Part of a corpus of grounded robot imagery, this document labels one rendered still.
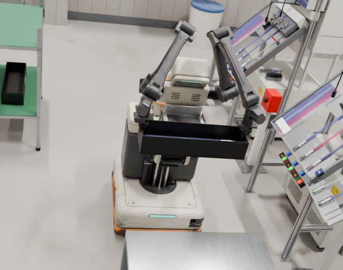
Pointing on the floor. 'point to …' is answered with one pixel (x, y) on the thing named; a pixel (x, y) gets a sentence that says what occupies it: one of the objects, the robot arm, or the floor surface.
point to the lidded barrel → (204, 21)
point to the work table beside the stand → (194, 251)
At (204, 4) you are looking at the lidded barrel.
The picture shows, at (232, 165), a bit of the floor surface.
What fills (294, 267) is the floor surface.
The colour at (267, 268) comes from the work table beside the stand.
